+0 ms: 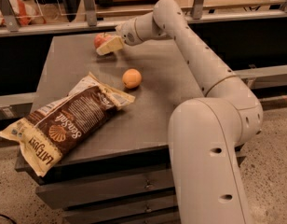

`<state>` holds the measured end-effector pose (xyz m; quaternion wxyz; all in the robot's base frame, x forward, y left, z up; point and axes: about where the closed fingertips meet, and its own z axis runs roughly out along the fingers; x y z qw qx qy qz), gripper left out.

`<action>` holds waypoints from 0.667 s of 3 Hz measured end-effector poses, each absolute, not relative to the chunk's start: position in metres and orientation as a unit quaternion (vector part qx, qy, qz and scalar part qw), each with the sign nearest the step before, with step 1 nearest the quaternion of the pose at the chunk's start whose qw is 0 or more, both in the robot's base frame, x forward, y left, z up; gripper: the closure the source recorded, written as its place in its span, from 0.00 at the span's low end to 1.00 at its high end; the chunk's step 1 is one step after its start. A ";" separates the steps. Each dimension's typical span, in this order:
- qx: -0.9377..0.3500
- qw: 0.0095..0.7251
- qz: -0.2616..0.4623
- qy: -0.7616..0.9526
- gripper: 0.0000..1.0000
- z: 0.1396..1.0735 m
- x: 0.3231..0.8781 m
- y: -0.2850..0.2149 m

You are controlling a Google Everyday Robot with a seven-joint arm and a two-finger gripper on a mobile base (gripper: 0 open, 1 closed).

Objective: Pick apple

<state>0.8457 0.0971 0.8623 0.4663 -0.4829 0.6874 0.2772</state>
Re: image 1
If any orange fruit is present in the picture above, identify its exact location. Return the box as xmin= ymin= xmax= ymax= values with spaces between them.
xmin=122 ymin=69 xmax=142 ymax=89

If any grey metal railing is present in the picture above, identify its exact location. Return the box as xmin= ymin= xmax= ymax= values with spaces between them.
xmin=0 ymin=0 xmax=287 ymax=122

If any orange white plastic bag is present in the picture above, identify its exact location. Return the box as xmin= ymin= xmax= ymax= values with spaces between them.
xmin=0 ymin=0 xmax=46 ymax=26

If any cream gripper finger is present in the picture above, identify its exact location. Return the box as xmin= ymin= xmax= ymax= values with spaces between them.
xmin=96 ymin=35 xmax=124 ymax=55

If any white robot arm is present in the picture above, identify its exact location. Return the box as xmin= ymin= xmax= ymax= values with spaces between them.
xmin=97 ymin=0 xmax=263 ymax=224

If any brown chips bag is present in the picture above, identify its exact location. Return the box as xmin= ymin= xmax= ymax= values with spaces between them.
xmin=0 ymin=74 xmax=135 ymax=177

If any black floor cable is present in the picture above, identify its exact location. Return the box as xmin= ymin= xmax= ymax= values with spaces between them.
xmin=0 ymin=213 xmax=18 ymax=224

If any red apple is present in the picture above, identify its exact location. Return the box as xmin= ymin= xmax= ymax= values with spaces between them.
xmin=94 ymin=33 xmax=112 ymax=49

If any grey drawer cabinet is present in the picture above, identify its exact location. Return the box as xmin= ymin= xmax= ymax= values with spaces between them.
xmin=34 ymin=35 xmax=202 ymax=224

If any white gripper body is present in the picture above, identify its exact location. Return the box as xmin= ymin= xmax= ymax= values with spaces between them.
xmin=116 ymin=18 xmax=140 ymax=46

